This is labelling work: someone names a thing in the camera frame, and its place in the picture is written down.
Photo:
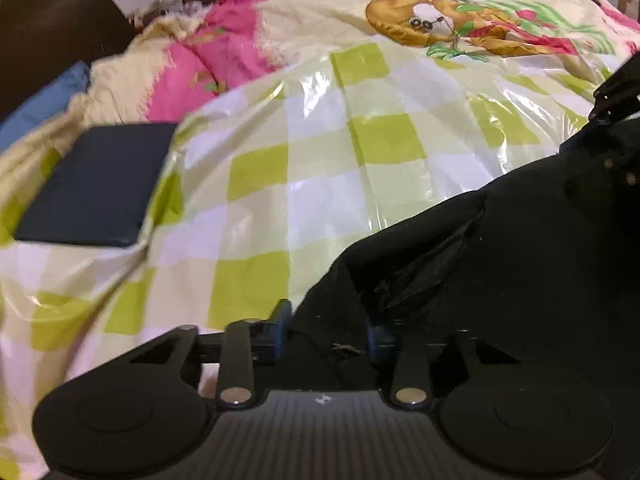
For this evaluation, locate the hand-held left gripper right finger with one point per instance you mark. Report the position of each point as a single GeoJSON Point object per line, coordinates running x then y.
{"type": "Point", "coordinates": [375, 346]}

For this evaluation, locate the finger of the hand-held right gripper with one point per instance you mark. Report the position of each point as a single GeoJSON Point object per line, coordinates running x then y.
{"type": "Point", "coordinates": [612, 87]}

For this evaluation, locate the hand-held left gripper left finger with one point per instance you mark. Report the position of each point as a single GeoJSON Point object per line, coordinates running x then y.
{"type": "Point", "coordinates": [280, 332]}

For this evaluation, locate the black pants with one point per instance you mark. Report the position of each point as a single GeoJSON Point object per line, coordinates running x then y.
{"type": "Point", "coordinates": [500, 260]}

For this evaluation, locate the green checkered plastic sheet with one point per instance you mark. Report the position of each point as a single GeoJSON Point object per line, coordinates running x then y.
{"type": "Point", "coordinates": [310, 170]}

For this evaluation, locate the dark blue folded cloth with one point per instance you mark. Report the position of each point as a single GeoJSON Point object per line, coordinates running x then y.
{"type": "Point", "coordinates": [100, 185]}

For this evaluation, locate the printed cartoon quilt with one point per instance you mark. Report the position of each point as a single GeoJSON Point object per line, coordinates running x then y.
{"type": "Point", "coordinates": [350, 15]}

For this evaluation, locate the blue pillow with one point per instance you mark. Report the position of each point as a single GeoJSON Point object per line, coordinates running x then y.
{"type": "Point", "coordinates": [40, 105]}

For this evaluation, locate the dark brown headboard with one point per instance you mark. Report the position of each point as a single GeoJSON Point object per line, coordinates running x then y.
{"type": "Point", "coordinates": [55, 25]}

